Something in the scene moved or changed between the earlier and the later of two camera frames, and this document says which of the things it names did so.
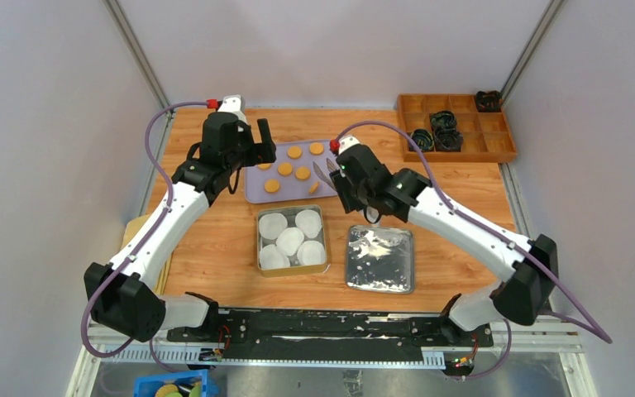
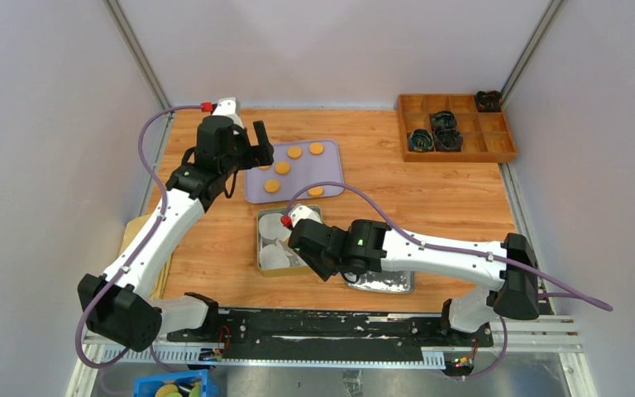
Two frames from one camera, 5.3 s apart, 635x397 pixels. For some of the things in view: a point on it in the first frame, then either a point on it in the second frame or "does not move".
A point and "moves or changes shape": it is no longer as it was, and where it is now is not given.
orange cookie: x=317 y=148 does not move
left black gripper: x=262 y=152 does not move
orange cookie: x=315 y=187 moves or changes shape
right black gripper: x=348 y=203 → x=323 y=271
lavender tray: x=292 y=175 does not move
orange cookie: x=294 y=152 does not move
